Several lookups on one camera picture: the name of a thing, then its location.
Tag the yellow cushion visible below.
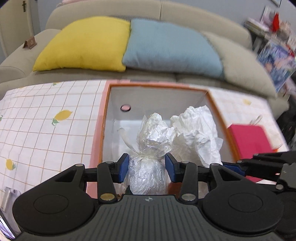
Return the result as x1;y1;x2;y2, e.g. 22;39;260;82
33;16;130;72

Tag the white paper bag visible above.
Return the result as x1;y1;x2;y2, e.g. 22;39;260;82
170;105;223;168

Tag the blue anime print pillow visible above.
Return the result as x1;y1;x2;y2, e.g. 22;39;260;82
257;41;295;92

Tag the orange cardboard box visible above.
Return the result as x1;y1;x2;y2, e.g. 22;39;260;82
86;79;240;200

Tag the clear plastic bundle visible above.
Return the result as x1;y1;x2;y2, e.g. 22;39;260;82
118;113;176;195

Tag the beige cushion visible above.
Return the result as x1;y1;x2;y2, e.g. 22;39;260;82
202;32;277;98

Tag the black backpack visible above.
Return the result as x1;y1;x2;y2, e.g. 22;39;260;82
276;108;295;151

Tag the light blue cushion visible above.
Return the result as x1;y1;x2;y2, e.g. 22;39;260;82
122;19;223;79

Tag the cluttered side table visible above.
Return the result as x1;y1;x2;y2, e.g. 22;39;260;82
244;6;295;56

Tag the beige sofa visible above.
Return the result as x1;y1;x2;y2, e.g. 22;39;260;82
1;1;289;118

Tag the lemon print checked blanket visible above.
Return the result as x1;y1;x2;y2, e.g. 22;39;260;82
1;80;288;193

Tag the small brown stand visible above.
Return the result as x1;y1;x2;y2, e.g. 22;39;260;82
23;36;37;49

